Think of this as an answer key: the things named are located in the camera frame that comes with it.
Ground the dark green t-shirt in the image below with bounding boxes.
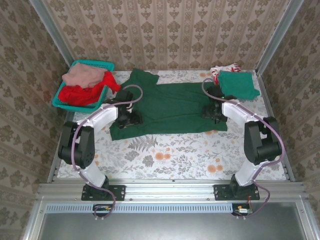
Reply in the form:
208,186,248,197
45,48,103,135
109,67,229,141

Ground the teal plastic basket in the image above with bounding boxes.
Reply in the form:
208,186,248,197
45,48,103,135
51,59,116,115

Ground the folded teal green t-shirt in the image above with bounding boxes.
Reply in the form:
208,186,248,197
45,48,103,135
216,70,261,99

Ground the red and white patterned t-shirt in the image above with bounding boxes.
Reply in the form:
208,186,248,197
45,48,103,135
209,62,242,92

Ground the floral table cloth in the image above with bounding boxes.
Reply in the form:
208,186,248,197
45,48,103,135
56,70,288,181

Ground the pink t-shirt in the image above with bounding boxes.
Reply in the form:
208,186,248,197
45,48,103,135
61,62,107,89

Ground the small connector circuit board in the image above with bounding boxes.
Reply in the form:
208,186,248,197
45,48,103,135
231,202,252,216
92,203,113,217

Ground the grey metal sheet panel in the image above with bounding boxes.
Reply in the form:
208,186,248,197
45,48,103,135
37,212,310,240

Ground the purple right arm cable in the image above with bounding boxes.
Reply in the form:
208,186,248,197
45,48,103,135
201,77,286,220

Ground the aluminium table side rail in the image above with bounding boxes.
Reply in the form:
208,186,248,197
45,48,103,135
47,111,76,183
254,71,296,182

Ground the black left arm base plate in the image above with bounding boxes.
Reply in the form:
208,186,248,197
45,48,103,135
81,184,126,202

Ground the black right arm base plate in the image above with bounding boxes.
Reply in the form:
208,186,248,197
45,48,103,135
213,184,261,201

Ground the long aluminium mounting rail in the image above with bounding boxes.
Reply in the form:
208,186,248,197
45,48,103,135
37,178,307,202

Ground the grey slotted cable duct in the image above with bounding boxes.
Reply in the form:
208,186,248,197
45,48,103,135
46,202,233,214

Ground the aluminium frame post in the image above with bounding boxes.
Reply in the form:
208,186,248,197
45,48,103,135
29,0,83,78
255,0,305,76

